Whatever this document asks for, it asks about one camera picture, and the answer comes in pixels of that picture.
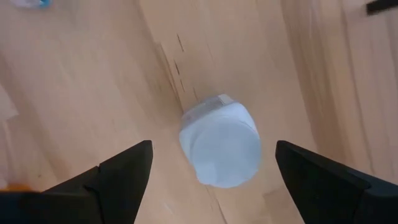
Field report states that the blue cap medicine bottle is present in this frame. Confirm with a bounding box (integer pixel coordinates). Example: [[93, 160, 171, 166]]
[[9, 0, 53, 9]]

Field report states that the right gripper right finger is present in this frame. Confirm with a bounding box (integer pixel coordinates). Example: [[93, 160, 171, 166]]
[[275, 139, 398, 224]]

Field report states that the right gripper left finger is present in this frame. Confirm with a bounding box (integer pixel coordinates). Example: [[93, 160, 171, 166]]
[[0, 139, 154, 224]]

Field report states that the black shelf side frame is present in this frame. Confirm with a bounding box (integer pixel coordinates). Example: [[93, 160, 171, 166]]
[[366, 0, 398, 16]]

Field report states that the orange pill bottle white cap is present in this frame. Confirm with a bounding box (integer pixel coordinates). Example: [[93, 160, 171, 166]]
[[0, 182, 34, 192]]

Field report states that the small white pill bottle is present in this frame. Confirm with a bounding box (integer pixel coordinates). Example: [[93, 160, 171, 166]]
[[178, 93, 262, 189]]

